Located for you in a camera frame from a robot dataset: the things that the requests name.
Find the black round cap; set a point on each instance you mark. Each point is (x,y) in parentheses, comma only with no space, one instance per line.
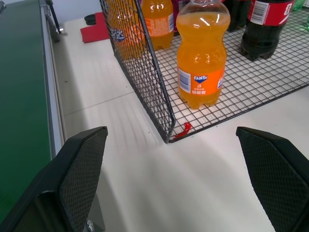
(90,18)

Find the orange Fanta soda bottle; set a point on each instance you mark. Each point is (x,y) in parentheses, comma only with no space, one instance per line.
(159,24)
(125,31)
(201,60)

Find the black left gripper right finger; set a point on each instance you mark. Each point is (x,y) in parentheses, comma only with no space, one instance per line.
(277,174)

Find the red twist tie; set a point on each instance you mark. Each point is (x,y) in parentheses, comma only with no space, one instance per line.
(184,130)

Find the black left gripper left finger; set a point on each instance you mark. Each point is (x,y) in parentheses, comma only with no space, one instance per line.
(72,174)

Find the red cloth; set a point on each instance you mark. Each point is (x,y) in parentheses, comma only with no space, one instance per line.
(95,30)

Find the dark cola bottle red label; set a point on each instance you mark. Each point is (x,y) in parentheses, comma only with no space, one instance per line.
(265,26)

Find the green plastic bottle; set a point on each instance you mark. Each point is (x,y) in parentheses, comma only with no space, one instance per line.
(300,6)

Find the green conveyor belt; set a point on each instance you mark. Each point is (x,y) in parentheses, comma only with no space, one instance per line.
(21,84)

